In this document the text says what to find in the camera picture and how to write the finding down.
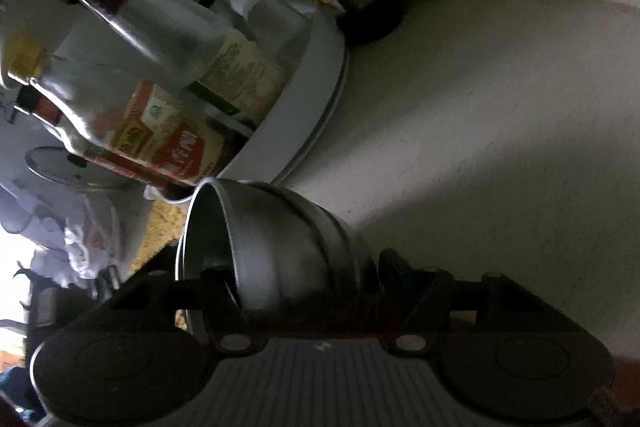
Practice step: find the clear bottle beige green label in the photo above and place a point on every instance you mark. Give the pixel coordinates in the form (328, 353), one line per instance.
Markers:
(200, 42)

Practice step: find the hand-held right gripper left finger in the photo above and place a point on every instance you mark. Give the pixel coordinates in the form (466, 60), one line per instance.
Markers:
(220, 289)

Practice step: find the cream and red label bottle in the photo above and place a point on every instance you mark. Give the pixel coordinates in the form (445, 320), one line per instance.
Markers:
(165, 137)

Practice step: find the yellow chenille mat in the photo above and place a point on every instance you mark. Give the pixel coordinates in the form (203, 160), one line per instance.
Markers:
(157, 232)

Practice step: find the glass pot lid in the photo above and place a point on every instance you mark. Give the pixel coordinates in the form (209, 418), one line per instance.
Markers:
(75, 169)

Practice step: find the white round tray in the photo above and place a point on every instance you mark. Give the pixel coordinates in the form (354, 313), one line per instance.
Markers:
(295, 107)

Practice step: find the steel bowl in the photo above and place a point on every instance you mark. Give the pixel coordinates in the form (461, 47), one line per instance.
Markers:
(270, 247)
(327, 232)
(357, 257)

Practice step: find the white plastic bag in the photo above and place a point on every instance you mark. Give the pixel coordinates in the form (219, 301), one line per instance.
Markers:
(75, 227)

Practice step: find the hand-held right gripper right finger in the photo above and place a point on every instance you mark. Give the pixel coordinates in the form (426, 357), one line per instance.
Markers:
(395, 269)

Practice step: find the white floral plate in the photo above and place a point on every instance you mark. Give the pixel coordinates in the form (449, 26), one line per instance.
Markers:
(167, 197)

